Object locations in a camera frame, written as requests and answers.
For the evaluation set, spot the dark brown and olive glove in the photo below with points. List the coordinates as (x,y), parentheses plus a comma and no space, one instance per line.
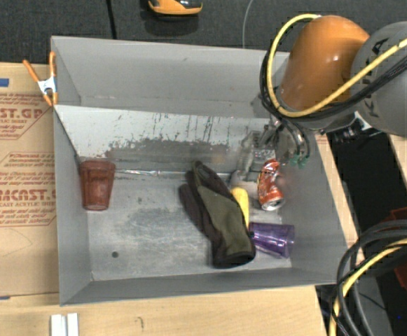
(220,215)

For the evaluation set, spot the red-brown plastic cup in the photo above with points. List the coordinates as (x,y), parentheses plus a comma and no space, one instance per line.
(96,185)

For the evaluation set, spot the crushed red soda can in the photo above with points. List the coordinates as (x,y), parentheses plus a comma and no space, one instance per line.
(270,187)

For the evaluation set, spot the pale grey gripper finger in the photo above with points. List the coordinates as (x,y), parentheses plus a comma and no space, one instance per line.
(248,159)
(253,175)

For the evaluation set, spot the grey metal bin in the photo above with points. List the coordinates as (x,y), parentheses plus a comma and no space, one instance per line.
(161,222)

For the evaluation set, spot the yellow toy banana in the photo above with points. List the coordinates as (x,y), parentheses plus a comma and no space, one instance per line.
(242,201)

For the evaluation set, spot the clear purple plastic cup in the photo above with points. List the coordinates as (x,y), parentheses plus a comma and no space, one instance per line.
(273,238)

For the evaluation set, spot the brown cardboard board, red print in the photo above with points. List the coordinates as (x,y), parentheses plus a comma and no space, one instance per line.
(21,194)

